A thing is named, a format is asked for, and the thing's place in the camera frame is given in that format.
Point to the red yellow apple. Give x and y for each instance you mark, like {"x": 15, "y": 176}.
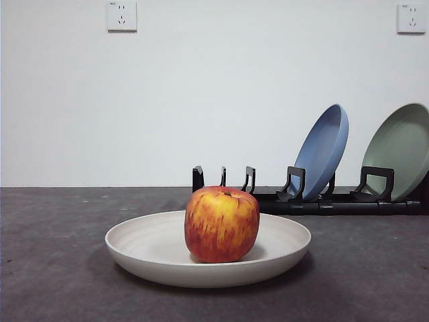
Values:
{"x": 221, "y": 224}

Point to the pale yellow beige plate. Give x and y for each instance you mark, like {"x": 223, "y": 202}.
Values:
{"x": 151, "y": 248}

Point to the blue plate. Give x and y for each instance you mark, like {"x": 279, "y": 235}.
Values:
{"x": 321, "y": 151}

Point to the black plate rack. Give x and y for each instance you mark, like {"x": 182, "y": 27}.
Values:
{"x": 335, "y": 208}

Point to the pale green plate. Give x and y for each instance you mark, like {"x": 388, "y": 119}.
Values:
{"x": 402, "y": 144}

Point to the white wall socket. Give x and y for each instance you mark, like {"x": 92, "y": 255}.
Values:
{"x": 122, "y": 16}
{"x": 411, "y": 18}

